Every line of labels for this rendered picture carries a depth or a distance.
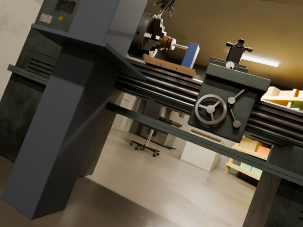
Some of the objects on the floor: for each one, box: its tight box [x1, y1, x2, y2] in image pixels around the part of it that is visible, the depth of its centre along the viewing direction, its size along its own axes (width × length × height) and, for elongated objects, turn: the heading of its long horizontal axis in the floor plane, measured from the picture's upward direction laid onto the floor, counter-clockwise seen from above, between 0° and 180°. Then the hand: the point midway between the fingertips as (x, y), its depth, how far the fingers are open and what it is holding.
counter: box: [180, 129, 225, 171], centre depth 623 cm, size 71×222×75 cm, turn 62°
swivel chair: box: [129, 101, 168, 157], centre depth 428 cm, size 60×60×94 cm
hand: (160, 13), depth 161 cm, fingers open, 14 cm apart
